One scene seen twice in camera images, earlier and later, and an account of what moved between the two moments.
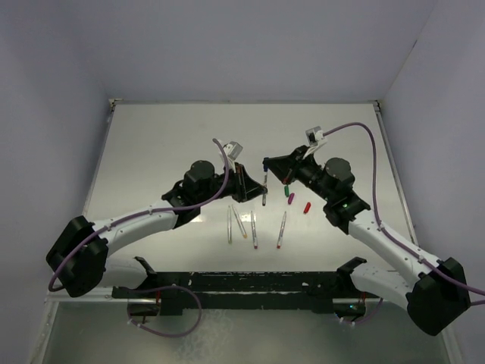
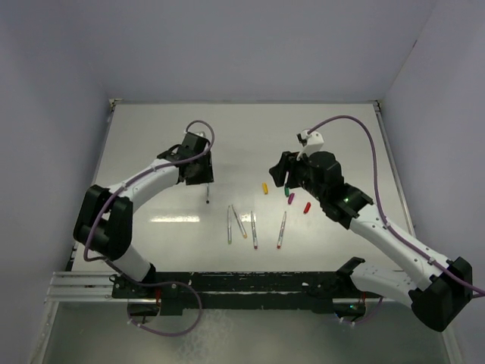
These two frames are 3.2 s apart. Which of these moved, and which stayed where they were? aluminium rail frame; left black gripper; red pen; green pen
Moved: left black gripper
Stayed: green pen; red pen; aluminium rail frame
